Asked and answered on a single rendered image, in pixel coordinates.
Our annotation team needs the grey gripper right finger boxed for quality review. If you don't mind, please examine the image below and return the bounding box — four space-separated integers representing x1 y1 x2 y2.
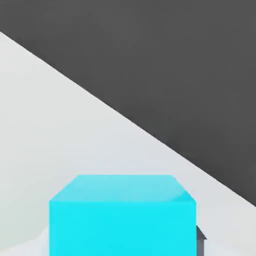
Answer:
196 225 208 256

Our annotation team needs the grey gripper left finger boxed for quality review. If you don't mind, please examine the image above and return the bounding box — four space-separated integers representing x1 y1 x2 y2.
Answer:
7 226 50 256

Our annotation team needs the small cyan cube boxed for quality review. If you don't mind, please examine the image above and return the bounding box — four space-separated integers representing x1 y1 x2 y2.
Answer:
48 174 197 256

